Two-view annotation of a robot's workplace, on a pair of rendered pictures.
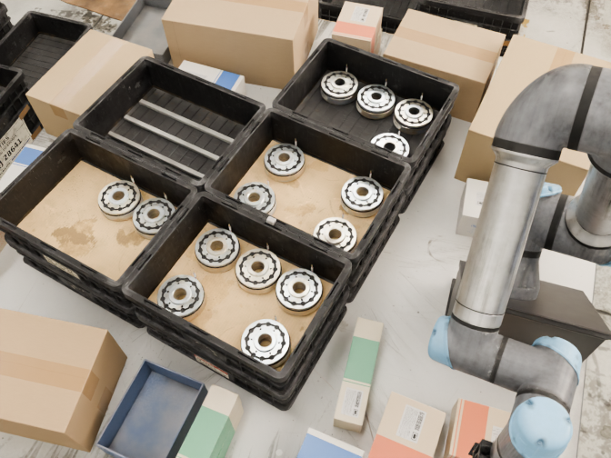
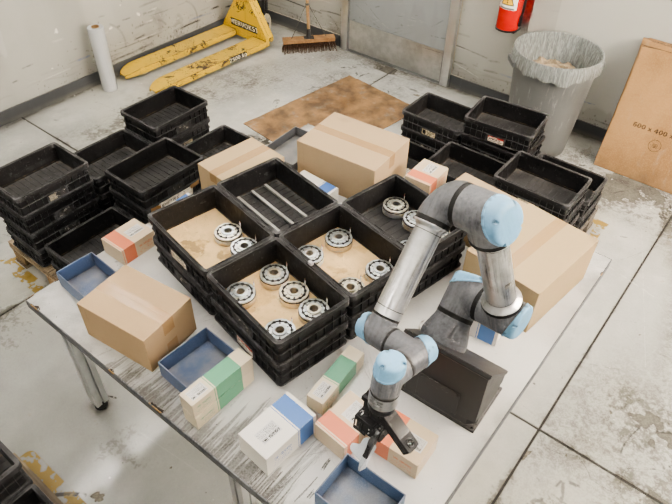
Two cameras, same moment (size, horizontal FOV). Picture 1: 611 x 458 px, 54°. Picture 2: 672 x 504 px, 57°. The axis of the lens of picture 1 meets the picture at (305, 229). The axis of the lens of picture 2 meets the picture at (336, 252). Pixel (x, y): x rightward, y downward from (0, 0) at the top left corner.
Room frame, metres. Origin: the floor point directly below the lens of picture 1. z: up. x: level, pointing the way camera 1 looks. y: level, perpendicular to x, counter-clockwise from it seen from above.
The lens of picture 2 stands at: (-0.68, -0.44, 2.39)
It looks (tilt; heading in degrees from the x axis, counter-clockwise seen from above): 43 degrees down; 17
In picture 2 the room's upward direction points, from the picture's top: 2 degrees clockwise
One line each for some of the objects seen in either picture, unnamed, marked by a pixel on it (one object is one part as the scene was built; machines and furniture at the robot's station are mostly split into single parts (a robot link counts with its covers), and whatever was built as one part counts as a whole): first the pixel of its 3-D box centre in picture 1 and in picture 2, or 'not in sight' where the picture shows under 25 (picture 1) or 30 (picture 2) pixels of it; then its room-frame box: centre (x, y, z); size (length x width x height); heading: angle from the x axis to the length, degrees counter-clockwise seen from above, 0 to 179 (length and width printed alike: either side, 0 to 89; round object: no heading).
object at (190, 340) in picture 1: (240, 289); (277, 299); (0.61, 0.15, 0.87); 0.40 x 0.30 x 0.11; 59
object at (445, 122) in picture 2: not in sight; (438, 135); (2.69, -0.08, 0.31); 0.40 x 0.30 x 0.34; 69
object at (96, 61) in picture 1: (98, 92); (242, 175); (1.32, 0.59, 0.78); 0.30 x 0.22 x 0.16; 153
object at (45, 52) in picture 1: (49, 82); (219, 173); (1.88, 1.03, 0.31); 0.40 x 0.30 x 0.34; 159
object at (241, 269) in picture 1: (257, 268); (294, 291); (0.67, 0.11, 0.86); 0.10 x 0.10 x 0.01
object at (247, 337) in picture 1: (265, 341); (279, 331); (0.49, 0.09, 0.86); 0.10 x 0.10 x 0.01
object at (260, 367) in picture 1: (237, 278); (277, 288); (0.61, 0.15, 0.92); 0.40 x 0.30 x 0.02; 59
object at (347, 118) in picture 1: (365, 112); (403, 224); (1.12, -0.17, 0.87); 0.40 x 0.30 x 0.11; 59
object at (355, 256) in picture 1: (308, 179); (345, 248); (0.87, -0.01, 0.92); 0.40 x 0.30 x 0.02; 59
